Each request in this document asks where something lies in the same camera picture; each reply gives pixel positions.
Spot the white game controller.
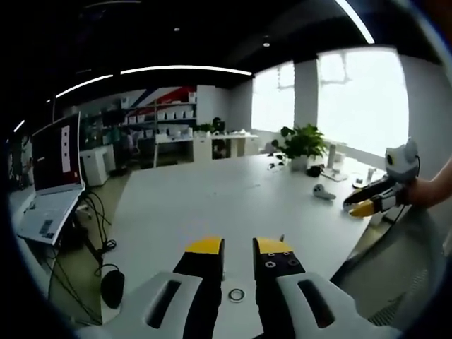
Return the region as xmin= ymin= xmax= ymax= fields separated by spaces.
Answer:
xmin=311 ymin=184 xmax=337 ymax=201

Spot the white cylinder device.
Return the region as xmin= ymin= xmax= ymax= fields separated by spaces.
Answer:
xmin=321 ymin=141 xmax=349 ymax=182

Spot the grey office chair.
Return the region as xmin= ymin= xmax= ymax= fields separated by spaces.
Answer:
xmin=330 ymin=203 xmax=448 ymax=328

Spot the white storage shelf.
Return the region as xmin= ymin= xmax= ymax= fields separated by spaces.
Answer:
xmin=121 ymin=92 xmax=198 ymax=144

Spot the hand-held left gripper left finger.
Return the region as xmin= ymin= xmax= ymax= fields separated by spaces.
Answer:
xmin=76 ymin=237 xmax=225 ymax=339

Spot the white cabinet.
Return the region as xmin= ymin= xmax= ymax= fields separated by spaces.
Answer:
xmin=79 ymin=143 xmax=117 ymax=187

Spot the green potted plant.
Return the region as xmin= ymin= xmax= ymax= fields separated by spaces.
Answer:
xmin=270 ymin=123 xmax=328 ymax=173

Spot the white counter desk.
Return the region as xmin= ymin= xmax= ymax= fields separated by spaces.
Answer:
xmin=192 ymin=133 xmax=261 ymax=160

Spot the black cables bundle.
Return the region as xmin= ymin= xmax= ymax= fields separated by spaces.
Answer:
xmin=45 ymin=190 xmax=117 ymax=324

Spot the open white laptop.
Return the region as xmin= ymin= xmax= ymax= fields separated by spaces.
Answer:
xmin=16 ymin=111 xmax=87 ymax=246

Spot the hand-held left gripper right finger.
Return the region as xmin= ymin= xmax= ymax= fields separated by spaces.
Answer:
xmin=251 ymin=236 xmax=400 ymax=339

